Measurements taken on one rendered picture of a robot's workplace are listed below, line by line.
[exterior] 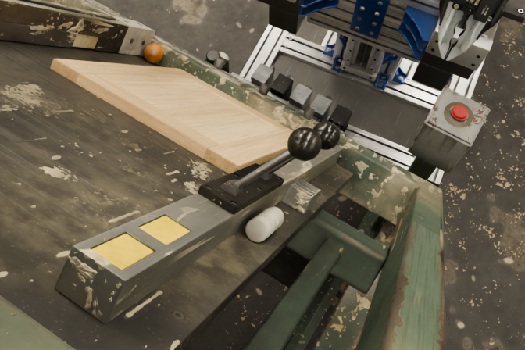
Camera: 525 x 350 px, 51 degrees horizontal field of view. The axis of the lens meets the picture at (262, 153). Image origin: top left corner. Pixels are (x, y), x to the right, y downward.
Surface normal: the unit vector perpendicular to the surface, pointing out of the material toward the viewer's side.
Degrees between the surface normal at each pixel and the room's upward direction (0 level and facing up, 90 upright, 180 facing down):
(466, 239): 0
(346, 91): 0
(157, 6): 0
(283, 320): 55
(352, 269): 35
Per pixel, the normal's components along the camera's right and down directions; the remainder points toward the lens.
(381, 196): -0.30, 0.11
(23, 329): 0.44, -0.87
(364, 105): 0.00, -0.41
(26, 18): 0.85, 0.48
